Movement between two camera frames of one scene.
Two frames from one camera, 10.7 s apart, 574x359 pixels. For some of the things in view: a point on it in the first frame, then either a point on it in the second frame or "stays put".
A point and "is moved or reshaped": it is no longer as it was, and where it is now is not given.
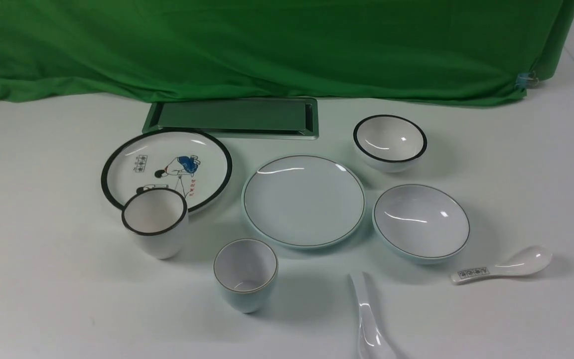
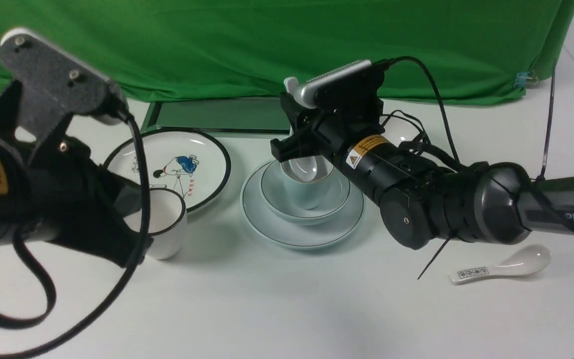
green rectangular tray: [281, 118] stays put
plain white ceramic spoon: [373, 342] to [305, 168]
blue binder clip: [525, 79] stays put
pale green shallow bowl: [420, 224] is moved or reshaped
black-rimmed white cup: [158, 218] stays put
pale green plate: [303, 201] stays put
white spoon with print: [528, 261] stays put
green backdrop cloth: [456, 52] stays put
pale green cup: [245, 269] to [308, 179]
